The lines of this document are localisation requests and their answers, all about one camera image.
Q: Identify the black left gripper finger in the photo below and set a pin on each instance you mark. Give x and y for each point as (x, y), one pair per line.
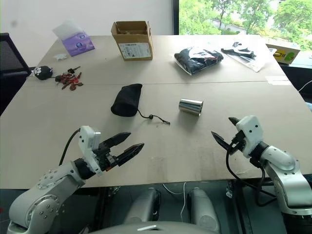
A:
(118, 139)
(131, 151)

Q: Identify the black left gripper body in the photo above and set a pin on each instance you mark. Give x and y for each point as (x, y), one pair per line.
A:
(104, 158)

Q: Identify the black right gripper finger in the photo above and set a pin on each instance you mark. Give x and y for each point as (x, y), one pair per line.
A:
(234, 121)
(220, 139)

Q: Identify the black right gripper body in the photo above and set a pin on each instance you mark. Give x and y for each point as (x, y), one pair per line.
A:
(239, 142)

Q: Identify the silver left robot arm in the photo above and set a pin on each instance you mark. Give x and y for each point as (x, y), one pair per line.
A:
(46, 192)

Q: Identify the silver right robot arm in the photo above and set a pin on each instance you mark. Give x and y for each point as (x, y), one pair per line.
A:
(286, 170)

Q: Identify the clear bag with black items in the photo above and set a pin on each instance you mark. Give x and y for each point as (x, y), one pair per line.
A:
(243, 54)

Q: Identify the black clothing in plastic bag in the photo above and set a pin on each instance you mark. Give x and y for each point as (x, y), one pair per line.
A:
(197, 59)

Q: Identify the stainless steel cup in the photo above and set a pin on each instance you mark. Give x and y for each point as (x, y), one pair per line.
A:
(190, 106)

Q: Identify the metal table clamp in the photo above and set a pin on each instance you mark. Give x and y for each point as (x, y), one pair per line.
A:
(229, 189)

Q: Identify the silver rounded robot leg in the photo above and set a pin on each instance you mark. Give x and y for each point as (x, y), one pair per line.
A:
(202, 209)
(143, 207)

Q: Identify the white tape strip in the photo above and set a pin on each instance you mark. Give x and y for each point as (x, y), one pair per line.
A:
(278, 80)

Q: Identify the silver robot torso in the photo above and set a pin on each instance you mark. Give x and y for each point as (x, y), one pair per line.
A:
(146, 228)

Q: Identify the black key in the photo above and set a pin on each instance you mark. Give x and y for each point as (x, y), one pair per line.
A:
(72, 70)

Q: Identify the yellow cardboard box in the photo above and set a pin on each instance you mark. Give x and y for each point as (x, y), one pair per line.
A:
(284, 52)

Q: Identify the open brown cardboard box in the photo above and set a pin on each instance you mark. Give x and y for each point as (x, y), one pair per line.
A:
(135, 48)

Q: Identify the black paw print pouch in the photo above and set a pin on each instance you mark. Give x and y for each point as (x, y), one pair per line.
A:
(43, 73)

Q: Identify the white crumpled paper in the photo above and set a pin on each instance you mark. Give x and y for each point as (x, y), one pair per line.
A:
(60, 56)

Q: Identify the purple tissue pack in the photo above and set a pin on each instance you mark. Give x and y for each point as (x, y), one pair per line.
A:
(78, 45)

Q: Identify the black office chair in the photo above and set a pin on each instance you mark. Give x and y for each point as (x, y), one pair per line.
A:
(12, 63)

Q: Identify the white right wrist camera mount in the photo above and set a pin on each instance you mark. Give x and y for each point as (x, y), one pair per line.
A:
(251, 131)

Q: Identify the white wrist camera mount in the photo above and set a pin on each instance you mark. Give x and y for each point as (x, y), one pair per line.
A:
(85, 141)
(251, 131)

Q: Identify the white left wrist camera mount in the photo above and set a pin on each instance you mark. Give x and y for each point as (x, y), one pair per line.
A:
(85, 141)

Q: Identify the black window frame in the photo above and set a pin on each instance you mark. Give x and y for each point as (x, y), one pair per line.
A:
(175, 17)

